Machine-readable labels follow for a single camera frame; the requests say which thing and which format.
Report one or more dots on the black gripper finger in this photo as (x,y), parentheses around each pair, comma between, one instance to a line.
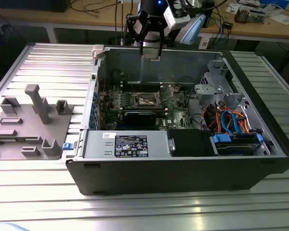
(161,43)
(142,43)

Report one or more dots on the silver CPU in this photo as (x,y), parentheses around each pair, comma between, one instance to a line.
(151,53)

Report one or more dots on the metal locking lever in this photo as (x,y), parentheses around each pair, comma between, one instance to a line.
(133,88)

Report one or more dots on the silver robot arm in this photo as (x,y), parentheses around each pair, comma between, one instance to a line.
(195,27)

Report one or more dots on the CPU socket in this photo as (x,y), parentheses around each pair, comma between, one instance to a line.
(144,99)

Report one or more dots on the CPU cooler with fins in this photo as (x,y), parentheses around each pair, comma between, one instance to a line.
(242,15)

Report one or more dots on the black drive bay cover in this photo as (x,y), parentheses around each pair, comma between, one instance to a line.
(187,143)

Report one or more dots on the white label sheet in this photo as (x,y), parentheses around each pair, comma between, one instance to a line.
(204,44)

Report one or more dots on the black tower box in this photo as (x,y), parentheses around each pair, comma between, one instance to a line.
(209,16)

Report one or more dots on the grey metal drive cage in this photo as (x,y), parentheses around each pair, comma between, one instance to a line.
(207,90)

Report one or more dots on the small black box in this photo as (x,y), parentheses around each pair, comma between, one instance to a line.
(228,25)

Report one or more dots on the green motherboard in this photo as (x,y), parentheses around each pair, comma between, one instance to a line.
(173,113)

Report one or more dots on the black graphics card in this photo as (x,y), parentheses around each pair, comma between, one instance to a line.
(135,120)

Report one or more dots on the wooden desk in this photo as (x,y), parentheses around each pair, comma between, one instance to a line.
(62,18)

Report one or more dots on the green circuit module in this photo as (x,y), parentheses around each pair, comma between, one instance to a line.
(257,16)

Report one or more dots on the black power supply label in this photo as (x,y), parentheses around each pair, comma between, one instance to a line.
(131,146)

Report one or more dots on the silver power supply unit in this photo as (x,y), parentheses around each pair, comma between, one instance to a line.
(96,144)

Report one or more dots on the large black box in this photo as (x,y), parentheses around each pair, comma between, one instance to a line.
(31,4)

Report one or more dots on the white paper sheets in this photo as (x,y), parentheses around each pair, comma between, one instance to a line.
(283,19)

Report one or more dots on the hard disk in blue carrier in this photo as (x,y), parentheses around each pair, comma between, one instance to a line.
(231,146)

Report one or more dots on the blue case latch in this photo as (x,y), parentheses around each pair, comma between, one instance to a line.
(67,146)

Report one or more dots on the black PC case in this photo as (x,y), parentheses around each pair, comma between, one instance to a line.
(159,178)

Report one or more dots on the grey parts rack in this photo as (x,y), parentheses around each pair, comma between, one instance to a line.
(26,134)

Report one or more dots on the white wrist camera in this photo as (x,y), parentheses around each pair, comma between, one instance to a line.
(172,18)

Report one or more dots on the beige plastic bracket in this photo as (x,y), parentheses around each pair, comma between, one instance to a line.
(97,51)

